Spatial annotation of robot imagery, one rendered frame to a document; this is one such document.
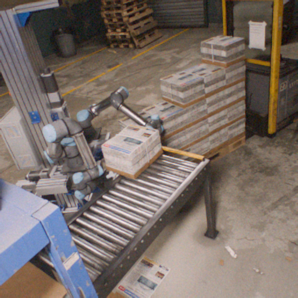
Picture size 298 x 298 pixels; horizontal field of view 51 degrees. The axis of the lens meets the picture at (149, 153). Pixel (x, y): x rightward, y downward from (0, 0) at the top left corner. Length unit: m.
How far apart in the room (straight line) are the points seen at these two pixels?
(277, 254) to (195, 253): 0.66
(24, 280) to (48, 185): 0.96
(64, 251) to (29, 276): 0.83
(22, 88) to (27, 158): 0.63
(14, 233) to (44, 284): 0.88
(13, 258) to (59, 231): 0.16
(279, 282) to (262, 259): 0.22
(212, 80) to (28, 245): 2.66
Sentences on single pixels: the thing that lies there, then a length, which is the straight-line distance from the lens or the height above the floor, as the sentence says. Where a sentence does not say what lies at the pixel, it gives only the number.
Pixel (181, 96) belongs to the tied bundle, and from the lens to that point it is 3.13.
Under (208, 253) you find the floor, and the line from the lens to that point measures 2.81.
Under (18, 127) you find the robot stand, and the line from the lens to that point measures 2.78.
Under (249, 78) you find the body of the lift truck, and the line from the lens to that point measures 4.23.
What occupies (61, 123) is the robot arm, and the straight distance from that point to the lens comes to 2.17.
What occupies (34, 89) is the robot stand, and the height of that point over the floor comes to 1.46.
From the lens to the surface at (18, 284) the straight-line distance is 1.99.
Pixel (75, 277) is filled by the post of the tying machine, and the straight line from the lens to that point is 1.28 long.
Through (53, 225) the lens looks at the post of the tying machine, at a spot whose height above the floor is 1.50.
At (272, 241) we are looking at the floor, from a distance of 2.92.
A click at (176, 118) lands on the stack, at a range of 3.15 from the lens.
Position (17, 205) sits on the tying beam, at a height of 1.55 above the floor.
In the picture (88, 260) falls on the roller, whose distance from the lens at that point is 1.90.
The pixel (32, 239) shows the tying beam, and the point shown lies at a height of 1.51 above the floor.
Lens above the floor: 2.19
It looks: 32 degrees down
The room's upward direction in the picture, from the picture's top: 11 degrees counter-clockwise
